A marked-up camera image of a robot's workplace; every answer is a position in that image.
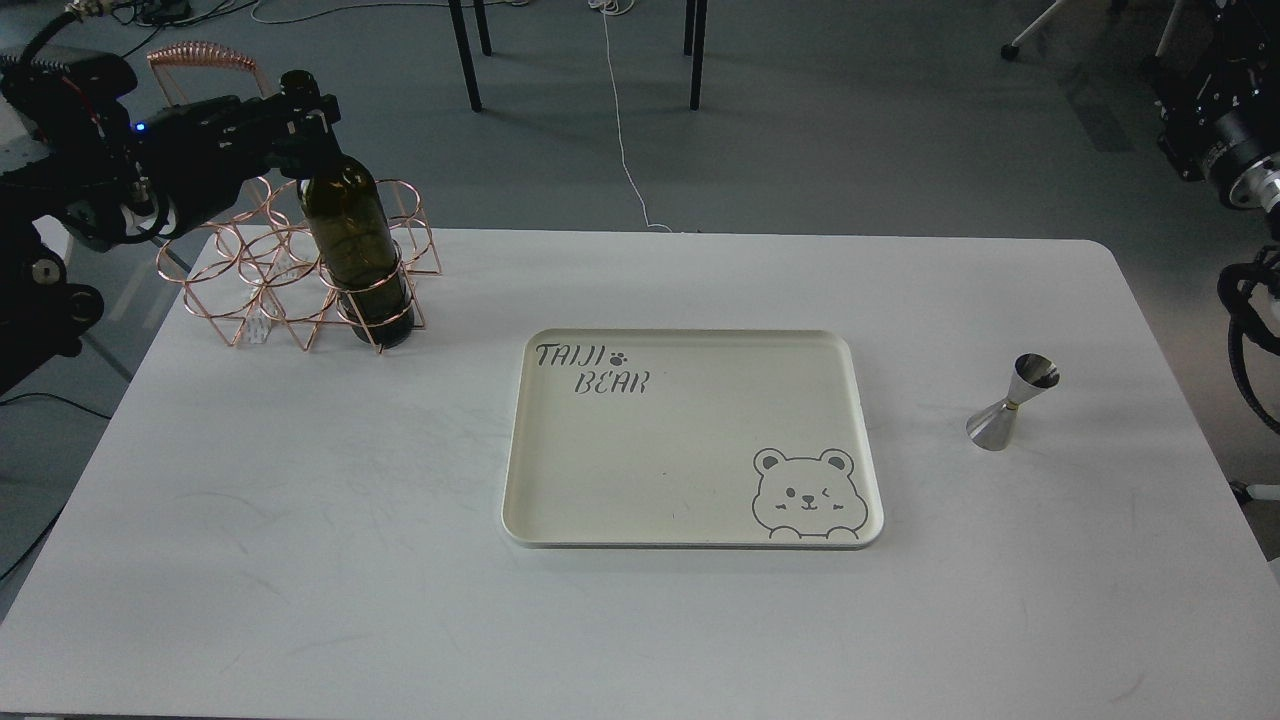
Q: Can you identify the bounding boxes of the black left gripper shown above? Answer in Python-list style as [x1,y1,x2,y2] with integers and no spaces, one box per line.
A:
[131,94,342,240]

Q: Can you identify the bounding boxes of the dark green wine bottle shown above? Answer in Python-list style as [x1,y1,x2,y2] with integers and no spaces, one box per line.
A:
[280,70,415,348]

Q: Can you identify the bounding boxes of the stainless steel jigger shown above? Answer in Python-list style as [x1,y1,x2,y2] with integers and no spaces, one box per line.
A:
[965,354,1060,451]

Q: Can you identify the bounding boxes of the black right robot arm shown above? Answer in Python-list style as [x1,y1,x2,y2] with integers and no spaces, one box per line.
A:
[1143,1,1279,430]

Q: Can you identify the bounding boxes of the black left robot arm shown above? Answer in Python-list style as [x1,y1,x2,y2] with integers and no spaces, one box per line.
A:
[1,1,340,389]

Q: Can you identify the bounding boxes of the black table legs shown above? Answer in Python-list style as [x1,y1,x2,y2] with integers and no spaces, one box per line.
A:
[445,0,708,113]

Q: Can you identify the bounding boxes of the cream bear serving tray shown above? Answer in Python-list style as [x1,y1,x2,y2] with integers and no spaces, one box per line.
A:
[502,329,884,550]

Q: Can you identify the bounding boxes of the white office chair base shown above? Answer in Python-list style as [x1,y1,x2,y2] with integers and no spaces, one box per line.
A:
[998,1,1194,61]

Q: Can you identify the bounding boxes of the copper wire bottle rack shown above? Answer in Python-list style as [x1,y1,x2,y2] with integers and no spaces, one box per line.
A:
[146,41,442,351]

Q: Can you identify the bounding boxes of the black floor cables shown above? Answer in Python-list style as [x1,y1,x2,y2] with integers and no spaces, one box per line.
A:
[60,0,256,31]

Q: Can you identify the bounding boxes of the white floor cable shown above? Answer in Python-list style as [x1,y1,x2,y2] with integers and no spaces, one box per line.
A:
[586,0,673,233]

